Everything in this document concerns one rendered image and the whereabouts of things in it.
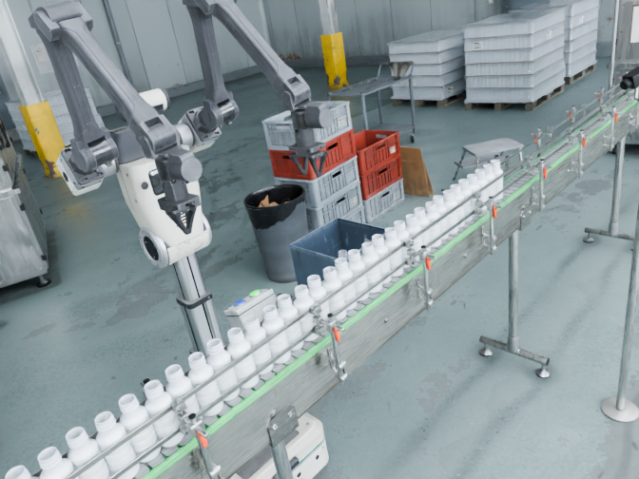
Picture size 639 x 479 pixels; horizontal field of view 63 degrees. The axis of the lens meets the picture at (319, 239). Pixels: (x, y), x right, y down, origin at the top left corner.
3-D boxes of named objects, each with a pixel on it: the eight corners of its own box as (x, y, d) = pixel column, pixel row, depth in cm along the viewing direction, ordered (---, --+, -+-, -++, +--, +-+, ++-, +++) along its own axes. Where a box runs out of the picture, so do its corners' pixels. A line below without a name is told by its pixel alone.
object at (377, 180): (365, 201, 452) (362, 177, 443) (329, 195, 479) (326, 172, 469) (404, 177, 491) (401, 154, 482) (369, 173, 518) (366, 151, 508)
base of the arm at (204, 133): (183, 113, 185) (201, 143, 186) (192, 102, 179) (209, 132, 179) (204, 106, 191) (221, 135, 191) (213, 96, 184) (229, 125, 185)
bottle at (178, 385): (177, 419, 130) (158, 367, 123) (201, 410, 132) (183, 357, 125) (181, 435, 125) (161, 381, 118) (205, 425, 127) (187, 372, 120)
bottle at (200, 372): (205, 421, 128) (187, 368, 121) (197, 408, 133) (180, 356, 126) (227, 410, 130) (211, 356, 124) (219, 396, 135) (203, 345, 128)
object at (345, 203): (321, 235, 403) (317, 209, 393) (281, 228, 428) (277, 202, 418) (364, 205, 444) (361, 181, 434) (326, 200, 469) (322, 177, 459)
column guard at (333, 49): (338, 89, 1109) (331, 34, 1063) (325, 89, 1136) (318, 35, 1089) (351, 85, 1133) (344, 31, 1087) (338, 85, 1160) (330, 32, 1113)
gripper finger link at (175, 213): (182, 240, 130) (171, 205, 126) (167, 236, 135) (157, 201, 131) (204, 230, 134) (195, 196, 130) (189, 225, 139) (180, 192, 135)
